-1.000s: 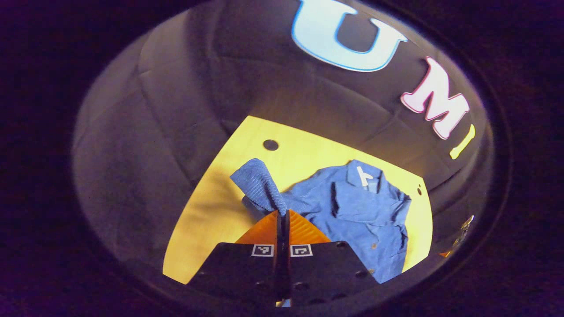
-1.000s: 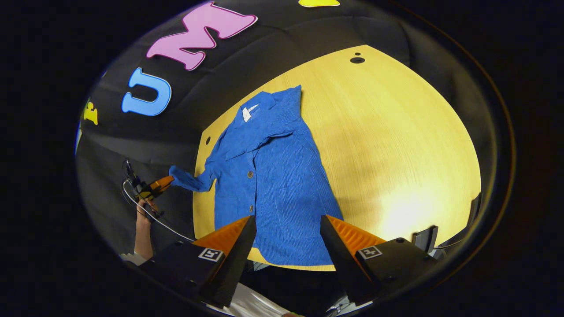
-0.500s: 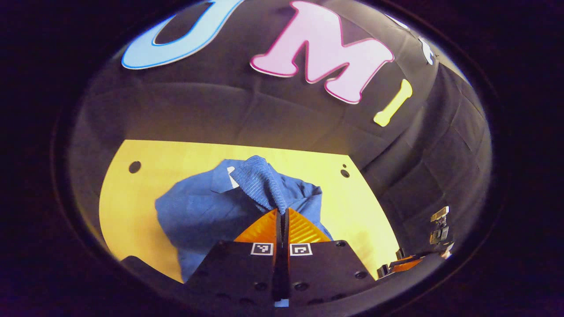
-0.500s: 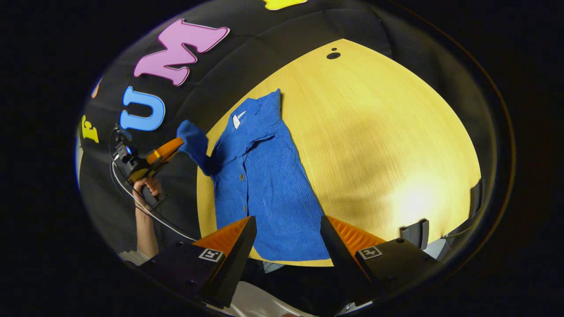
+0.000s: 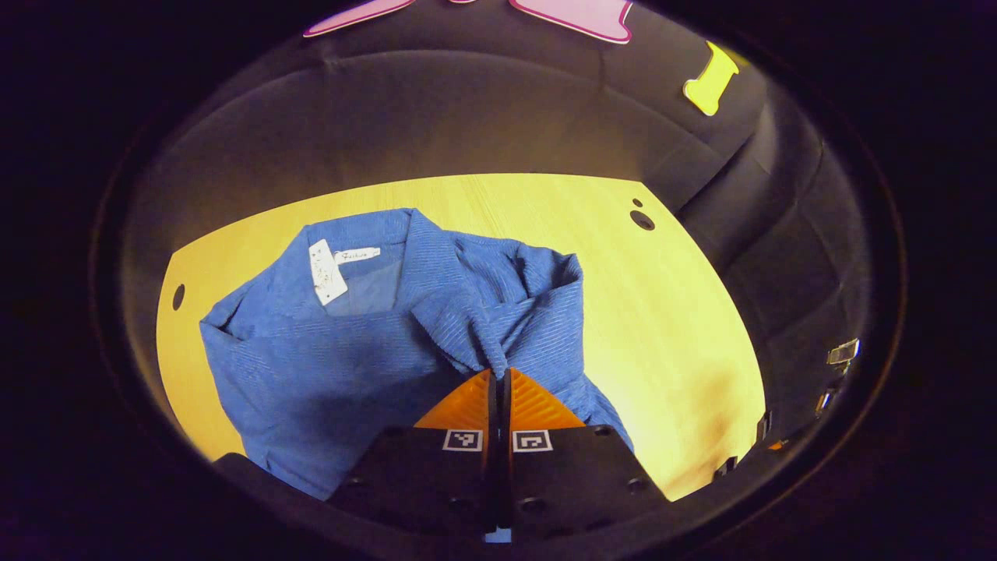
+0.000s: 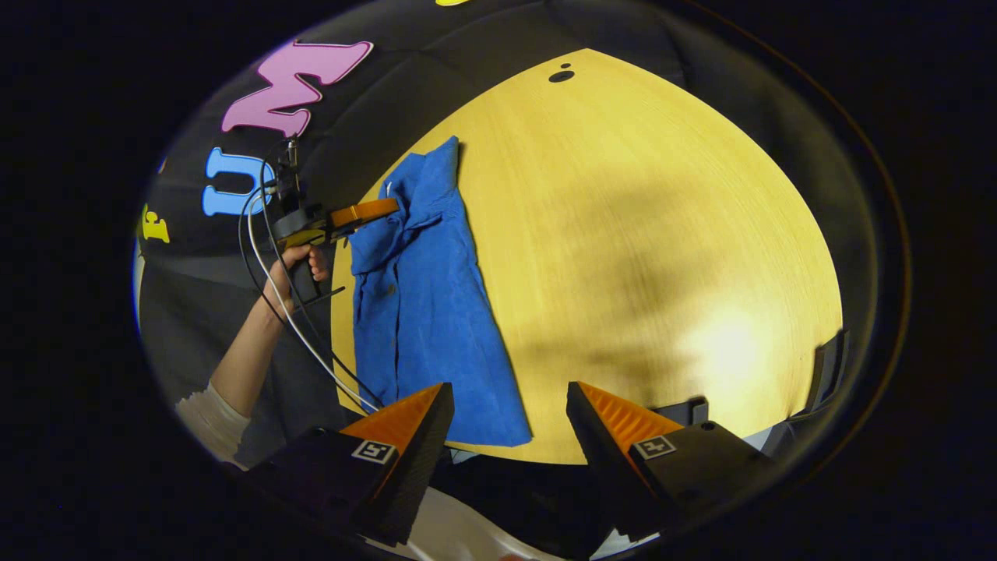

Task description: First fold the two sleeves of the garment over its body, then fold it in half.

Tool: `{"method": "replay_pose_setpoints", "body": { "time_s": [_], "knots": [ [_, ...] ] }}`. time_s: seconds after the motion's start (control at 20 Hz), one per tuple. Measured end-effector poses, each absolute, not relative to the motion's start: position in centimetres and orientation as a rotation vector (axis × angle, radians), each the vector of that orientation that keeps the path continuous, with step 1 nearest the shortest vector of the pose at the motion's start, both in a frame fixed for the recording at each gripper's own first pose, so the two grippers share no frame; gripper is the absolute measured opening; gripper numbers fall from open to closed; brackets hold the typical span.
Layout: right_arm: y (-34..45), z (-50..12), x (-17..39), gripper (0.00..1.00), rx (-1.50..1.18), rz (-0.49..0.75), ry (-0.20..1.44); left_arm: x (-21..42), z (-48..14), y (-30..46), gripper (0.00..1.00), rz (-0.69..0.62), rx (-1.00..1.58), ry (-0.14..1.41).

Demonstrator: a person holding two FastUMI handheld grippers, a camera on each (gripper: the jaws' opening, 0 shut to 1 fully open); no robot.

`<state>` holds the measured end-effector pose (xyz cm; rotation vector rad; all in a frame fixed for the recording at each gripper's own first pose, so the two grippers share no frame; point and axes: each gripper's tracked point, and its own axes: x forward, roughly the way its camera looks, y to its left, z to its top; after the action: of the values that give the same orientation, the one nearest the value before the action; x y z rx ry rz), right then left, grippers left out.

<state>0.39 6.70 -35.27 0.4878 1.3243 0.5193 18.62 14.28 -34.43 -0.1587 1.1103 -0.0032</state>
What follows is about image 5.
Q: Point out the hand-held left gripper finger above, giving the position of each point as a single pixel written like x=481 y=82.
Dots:
x=506 y=483
x=492 y=483

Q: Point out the blue knit jacket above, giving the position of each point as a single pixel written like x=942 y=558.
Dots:
x=311 y=366

